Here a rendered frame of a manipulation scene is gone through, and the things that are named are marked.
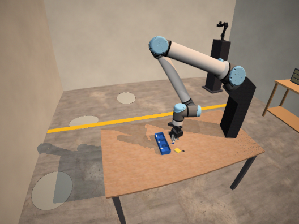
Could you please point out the blue three-compartment bin rack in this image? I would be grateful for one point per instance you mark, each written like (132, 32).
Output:
(162, 143)

